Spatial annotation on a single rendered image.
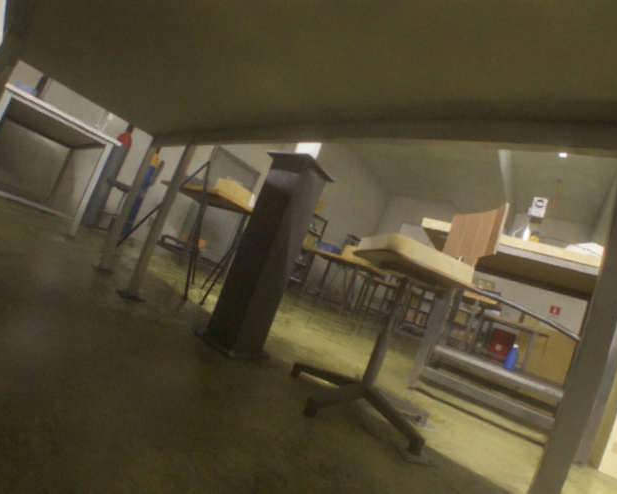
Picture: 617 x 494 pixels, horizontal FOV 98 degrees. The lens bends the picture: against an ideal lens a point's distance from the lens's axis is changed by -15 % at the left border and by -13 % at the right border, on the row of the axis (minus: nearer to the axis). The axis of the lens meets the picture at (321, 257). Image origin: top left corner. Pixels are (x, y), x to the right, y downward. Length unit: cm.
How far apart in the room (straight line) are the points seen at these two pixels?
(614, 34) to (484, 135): 30
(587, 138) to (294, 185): 94
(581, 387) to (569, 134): 49
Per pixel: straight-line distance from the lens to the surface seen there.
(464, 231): 146
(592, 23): 65
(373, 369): 120
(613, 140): 80
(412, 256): 102
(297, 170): 130
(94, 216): 525
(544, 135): 80
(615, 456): 206
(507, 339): 882
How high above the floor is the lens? 39
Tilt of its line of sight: 5 degrees up
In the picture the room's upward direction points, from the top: 20 degrees clockwise
